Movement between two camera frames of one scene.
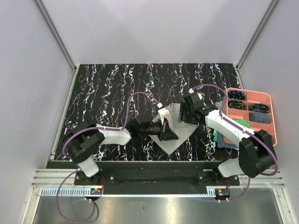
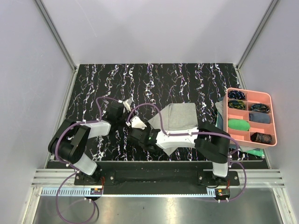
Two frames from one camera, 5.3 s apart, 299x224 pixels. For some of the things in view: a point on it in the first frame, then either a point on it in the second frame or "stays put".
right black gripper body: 185,114 → 147,129
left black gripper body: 159,129 → 121,120
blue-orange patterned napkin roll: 261,108 stays put
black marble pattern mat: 116,94 stays put
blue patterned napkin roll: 236,94 stays put
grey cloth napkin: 182,130 stays put
